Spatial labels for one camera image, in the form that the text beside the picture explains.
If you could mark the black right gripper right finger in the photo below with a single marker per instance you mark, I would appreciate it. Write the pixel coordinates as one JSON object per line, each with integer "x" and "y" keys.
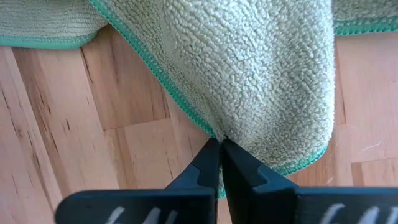
{"x": 248, "y": 199}

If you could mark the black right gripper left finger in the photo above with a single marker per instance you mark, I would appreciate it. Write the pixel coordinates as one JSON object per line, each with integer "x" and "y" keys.
{"x": 192, "y": 199}

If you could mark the pale green microfiber towel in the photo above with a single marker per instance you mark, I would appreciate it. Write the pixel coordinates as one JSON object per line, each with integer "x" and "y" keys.
{"x": 248, "y": 77}

